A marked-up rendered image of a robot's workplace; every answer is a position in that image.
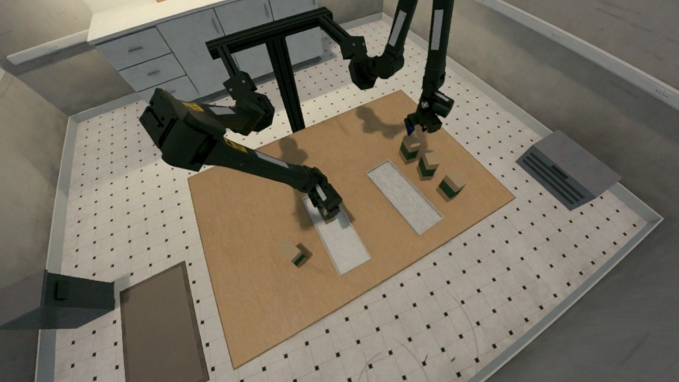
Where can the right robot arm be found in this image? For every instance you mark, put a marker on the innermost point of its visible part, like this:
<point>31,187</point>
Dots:
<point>197,139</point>

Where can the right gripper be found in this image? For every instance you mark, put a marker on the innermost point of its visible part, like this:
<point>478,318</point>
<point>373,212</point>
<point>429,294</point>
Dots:
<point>314,202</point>

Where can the tan box with dark green band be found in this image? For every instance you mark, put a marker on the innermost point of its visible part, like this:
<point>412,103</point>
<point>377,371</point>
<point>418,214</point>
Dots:
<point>409,148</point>
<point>451,185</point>
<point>427,165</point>
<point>292,252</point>
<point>325,216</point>

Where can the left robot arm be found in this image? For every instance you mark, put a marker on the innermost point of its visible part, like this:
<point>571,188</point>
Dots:
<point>392,60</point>

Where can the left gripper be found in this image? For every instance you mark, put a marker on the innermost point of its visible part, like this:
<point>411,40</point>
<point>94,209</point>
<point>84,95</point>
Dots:
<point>411,122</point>

